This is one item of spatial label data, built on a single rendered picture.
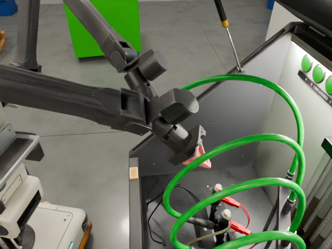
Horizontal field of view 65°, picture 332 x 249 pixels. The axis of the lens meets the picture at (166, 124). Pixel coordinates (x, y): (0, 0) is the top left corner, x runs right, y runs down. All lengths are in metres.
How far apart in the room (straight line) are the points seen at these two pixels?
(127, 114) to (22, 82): 0.18
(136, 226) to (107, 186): 1.35
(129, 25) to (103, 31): 3.14
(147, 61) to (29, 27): 0.47
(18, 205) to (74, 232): 0.57
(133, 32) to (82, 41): 0.72
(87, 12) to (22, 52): 0.31
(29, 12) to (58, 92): 0.57
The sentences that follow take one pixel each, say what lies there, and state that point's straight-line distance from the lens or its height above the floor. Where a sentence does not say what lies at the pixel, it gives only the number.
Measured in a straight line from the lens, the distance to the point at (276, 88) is 0.63.
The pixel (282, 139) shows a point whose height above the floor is 1.37.
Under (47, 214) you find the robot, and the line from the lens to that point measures 1.83.
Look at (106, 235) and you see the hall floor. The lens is 1.98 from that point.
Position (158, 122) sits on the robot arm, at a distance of 0.56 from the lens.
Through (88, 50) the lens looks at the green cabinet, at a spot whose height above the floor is 0.18.
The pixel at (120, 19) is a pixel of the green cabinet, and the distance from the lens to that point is 3.89.
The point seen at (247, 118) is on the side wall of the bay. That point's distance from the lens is 1.03.
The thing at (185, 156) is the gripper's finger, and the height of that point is 1.28.
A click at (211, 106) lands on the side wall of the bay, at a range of 0.95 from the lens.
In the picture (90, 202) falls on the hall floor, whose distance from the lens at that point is 2.15.
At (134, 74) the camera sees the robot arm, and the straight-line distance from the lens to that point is 0.74.
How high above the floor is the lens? 1.71
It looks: 39 degrees down
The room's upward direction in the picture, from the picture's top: straight up
